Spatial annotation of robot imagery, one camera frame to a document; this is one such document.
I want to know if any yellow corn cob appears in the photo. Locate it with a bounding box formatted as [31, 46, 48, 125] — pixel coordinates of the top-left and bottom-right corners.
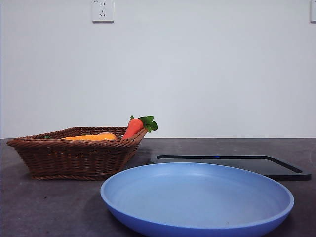
[60, 134, 117, 142]

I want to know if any blue round plate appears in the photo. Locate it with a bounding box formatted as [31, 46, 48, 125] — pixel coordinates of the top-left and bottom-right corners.
[100, 162, 295, 237]

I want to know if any brown wicker basket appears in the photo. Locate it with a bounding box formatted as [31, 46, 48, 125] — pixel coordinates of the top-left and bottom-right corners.
[6, 126, 149, 180]

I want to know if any orange carrot with green leaves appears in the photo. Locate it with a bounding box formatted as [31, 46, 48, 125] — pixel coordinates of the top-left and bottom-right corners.
[120, 115, 158, 141]

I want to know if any black rectangular tray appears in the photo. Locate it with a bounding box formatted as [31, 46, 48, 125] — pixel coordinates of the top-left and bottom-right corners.
[149, 154, 312, 182]

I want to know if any white wall socket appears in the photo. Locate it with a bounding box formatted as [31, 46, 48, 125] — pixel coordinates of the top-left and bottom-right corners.
[91, 0, 115, 24]

